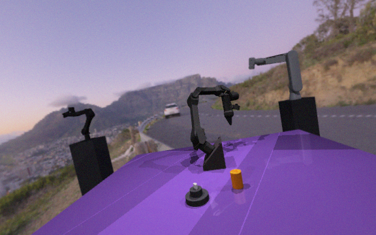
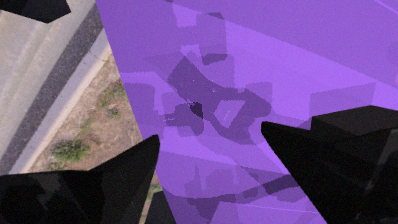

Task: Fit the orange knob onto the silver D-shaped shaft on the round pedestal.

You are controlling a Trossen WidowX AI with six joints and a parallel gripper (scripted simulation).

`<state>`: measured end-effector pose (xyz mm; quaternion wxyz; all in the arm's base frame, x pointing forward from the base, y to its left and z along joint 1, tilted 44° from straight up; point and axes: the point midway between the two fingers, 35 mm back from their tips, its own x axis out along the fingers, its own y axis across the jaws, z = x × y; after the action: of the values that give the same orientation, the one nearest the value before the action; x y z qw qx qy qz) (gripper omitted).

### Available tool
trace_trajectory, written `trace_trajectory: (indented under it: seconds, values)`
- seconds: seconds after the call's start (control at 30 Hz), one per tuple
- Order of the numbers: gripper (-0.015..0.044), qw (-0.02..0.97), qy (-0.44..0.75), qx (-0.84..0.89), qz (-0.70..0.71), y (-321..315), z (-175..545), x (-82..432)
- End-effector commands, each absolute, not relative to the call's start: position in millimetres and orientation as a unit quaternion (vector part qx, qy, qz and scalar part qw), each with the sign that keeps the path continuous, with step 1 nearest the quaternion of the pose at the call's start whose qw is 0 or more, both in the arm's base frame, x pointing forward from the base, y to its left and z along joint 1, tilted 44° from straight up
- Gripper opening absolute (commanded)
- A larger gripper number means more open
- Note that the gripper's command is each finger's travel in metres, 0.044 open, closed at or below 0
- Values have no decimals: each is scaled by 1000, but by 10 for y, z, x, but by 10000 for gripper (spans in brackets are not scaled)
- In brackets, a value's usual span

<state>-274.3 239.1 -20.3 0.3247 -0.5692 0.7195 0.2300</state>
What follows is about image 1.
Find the orange knob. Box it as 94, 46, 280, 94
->
230, 169, 243, 189

